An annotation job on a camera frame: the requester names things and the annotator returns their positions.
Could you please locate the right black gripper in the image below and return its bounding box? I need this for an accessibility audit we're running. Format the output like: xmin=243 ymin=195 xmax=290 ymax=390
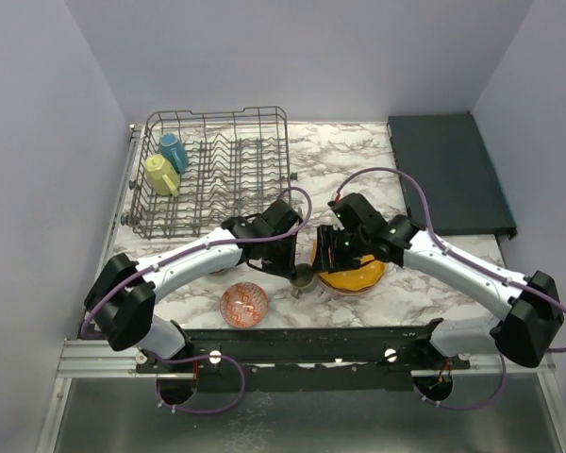
xmin=310 ymin=224 xmax=369 ymax=274

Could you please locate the small grey cup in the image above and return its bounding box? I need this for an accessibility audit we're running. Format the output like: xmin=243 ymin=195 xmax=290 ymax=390
xmin=290 ymin=263 xmax=317 ymax=299

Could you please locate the orange polka dot plate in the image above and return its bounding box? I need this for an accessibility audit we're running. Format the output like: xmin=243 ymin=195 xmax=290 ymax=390
xmin=317 ymin=255 xmax=387 ymax=290

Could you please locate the dark brown cream bowl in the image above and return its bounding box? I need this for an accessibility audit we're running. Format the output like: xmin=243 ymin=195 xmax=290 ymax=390
xmin=210 ymin=268 xmax=232 ymax=276

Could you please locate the red patterned bowl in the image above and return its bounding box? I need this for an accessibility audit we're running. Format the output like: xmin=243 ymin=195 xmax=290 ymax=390
xmin=220 ymin=282 xmax=269 ymax=328

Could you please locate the grey wire dish rack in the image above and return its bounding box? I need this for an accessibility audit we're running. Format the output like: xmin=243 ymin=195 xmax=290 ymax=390
xmin=120 ymin=106 xmax=296 ymax=240

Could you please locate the yellow green mug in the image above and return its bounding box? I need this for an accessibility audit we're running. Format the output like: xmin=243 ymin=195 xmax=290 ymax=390
xmin=143 ymin=154 xmax=180 ymax=197

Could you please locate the blue floral mug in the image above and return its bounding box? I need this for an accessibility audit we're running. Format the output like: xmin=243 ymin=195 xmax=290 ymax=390
xmin=158 ymin=133 xmax=189 ymax=175

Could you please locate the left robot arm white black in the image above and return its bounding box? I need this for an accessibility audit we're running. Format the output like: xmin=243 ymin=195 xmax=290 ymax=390
xmin=81 ymin=198 xmax=307 ymax=373

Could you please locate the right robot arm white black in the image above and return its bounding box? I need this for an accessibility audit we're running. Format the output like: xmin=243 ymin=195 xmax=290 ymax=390
xmin=312 ymin=193 xmax=564 ymax=370

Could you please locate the dark blue flat box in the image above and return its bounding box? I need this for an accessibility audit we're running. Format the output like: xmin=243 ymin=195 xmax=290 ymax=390
xmin=388 ymin=112 xmax=517 ymax=238

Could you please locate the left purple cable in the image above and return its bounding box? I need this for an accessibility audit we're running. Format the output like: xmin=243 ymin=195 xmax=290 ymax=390
xmin=79 ymin=187 xmax=312 ymax=341

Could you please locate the purple cable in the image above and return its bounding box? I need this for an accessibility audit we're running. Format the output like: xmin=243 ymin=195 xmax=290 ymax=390
xmin=79 ymin=187 xmax=312 ymax=341
xmin=332 ymin=167 xmax=566 ymax=411

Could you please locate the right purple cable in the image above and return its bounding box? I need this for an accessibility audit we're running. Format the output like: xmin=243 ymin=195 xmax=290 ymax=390
xmin=332 ymin=167 xmax=566 ymax=411

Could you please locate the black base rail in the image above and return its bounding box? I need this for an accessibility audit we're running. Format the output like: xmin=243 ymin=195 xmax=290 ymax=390
xmin=136 ymin=326 xmax=469 ymax=393

